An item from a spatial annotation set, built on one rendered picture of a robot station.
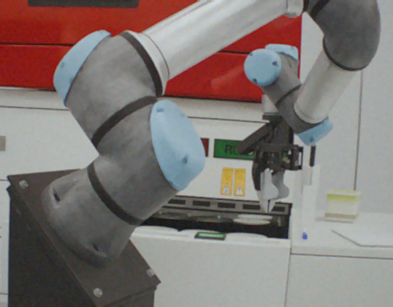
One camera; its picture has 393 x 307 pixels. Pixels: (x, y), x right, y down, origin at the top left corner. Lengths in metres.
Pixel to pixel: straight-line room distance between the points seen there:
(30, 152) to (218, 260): 0.85
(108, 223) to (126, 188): 0.06
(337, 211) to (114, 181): 0.82
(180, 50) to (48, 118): 1.01
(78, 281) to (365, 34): 0.61
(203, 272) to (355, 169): 2.16
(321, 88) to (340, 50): 0.17
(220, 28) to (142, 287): 0.42
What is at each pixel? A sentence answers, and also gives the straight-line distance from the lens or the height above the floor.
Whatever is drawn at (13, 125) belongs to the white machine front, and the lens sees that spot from 2.29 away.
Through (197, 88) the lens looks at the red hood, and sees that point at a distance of 2.14.
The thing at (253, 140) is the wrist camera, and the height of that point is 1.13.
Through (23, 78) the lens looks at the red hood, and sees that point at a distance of 2.23.
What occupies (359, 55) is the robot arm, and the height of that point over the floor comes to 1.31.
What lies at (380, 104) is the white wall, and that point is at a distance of 3.68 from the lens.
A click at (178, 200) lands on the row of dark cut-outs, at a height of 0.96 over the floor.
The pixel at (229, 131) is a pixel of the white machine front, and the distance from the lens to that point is 2.18.
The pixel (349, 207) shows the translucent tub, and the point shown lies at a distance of 1.93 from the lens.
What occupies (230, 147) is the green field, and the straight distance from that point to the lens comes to 2.18.
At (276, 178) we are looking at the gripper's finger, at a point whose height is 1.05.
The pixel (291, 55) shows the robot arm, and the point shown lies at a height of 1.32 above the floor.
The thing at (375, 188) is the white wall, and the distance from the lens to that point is 3.69.
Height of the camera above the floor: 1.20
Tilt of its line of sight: 3 degrees down
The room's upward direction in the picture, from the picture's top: 4 degrees clockwise
